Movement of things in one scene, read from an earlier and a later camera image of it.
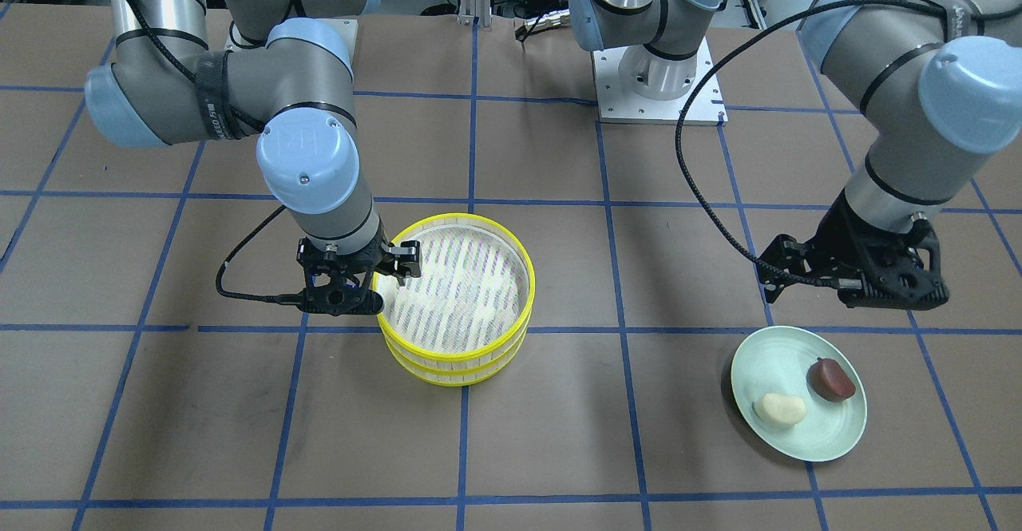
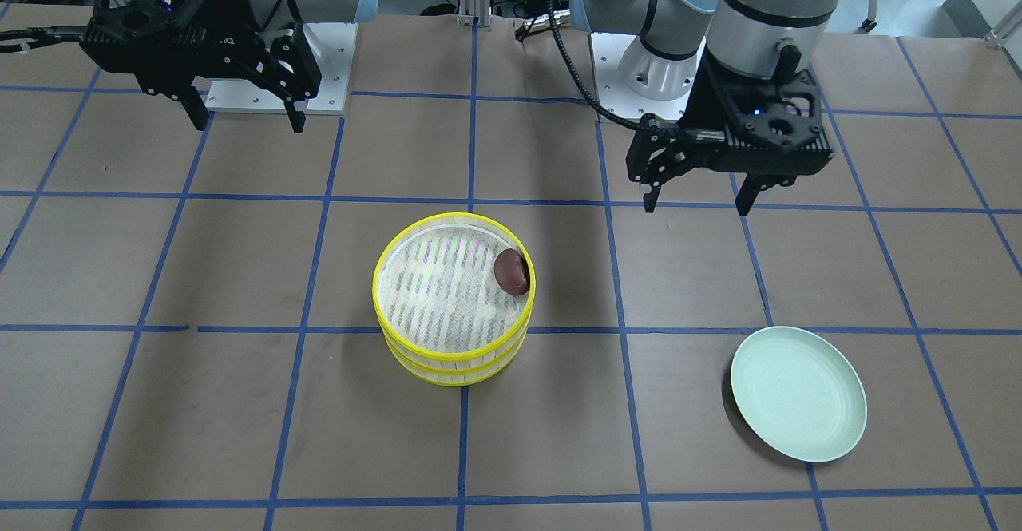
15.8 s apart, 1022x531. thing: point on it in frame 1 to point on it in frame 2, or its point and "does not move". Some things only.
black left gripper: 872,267 to 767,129
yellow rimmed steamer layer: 473,299 does not move
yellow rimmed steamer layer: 455,378 does not move
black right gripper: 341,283 to 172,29
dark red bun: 828,378 to 512,271
